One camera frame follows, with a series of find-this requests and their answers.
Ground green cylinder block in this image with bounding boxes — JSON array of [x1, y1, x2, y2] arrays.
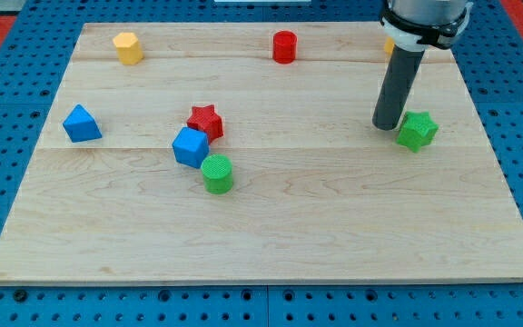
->
[[201, 154, 233, 194]]

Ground yellow hexagon block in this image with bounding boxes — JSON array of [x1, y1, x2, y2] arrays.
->
[[113, 32, 143, 65]]

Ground green star block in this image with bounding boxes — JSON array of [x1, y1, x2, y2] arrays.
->
[[396, 112, 439, 153]]

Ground blue cube block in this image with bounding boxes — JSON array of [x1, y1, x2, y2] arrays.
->
[[173, 127, 209, 169]]

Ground yellow block behind arm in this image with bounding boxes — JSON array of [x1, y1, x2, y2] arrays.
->
[[383, 36, 395, 55]]

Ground light wooden board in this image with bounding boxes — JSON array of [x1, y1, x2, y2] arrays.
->
[[0, 22, 523, 286]]

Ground red star block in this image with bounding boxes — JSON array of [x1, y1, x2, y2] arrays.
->
[[186, 104, 224, 144]]

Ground blue triangular prism block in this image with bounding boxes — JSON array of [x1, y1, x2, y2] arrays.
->
[[63, 104, 103, 143]]

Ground grey robot arm flange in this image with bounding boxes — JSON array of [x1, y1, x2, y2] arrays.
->
[[380, 0, 474, 52]]

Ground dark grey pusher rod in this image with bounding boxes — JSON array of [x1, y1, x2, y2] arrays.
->
[[371, 46, 424, 131]]

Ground red cylinder block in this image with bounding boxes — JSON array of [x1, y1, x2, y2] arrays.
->
[[272, 30, 297, 64]]

